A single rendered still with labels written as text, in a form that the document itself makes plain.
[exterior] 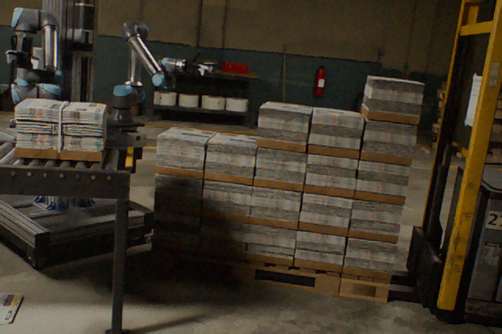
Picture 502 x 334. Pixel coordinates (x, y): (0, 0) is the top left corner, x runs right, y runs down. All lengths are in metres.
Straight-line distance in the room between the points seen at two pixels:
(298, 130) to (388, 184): 0.59
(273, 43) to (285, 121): 6.95
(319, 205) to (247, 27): 6.99
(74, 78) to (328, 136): 1.57
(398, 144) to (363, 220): 0.48
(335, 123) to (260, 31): 6.95
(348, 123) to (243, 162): 0.63
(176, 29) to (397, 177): 7.07
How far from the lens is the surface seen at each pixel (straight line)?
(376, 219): 3.13
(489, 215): 3.08
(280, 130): 3.01
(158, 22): 9.64
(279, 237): 3.15
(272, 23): 9.90
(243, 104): 9.21
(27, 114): 2.52
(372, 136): 3.02
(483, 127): 2.93
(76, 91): 3.47
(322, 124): 3.00
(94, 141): 2.51
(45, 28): 3.23
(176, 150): 3.12
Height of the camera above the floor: 1.39
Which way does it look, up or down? 13 degrees down
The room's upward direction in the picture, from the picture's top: 6 degrees clockwise
